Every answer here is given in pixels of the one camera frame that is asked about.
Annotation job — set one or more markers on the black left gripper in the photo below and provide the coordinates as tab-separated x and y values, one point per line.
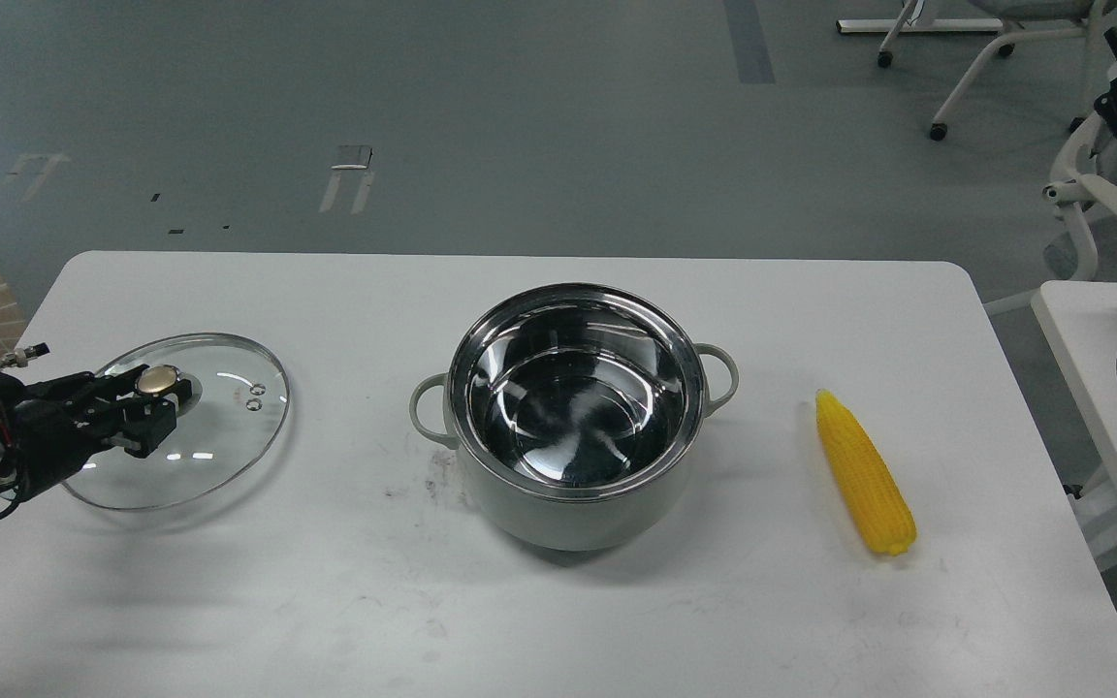
41	444

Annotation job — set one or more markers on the glass pot lid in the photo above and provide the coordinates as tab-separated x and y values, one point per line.
238	406

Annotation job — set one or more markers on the yellow corn cob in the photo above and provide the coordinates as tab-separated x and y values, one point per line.
876	506

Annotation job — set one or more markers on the grey-green cooking pot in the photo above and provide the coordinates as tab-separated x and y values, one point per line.
571	409

